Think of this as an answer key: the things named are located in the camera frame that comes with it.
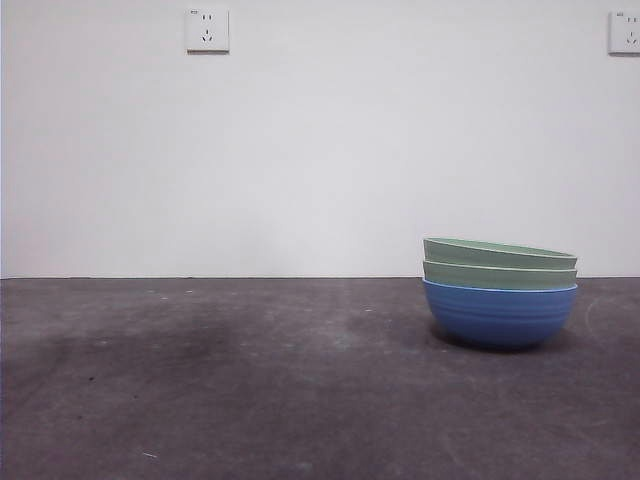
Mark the green ribbed bowl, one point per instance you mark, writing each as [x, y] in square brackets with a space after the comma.
[490, 256]
[490, 280]

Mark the blue ribbed bowl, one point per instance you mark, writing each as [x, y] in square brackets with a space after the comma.
[500, 317]

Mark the white wall power socket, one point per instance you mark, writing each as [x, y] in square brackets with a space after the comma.
[208, 31]
[625, 33]

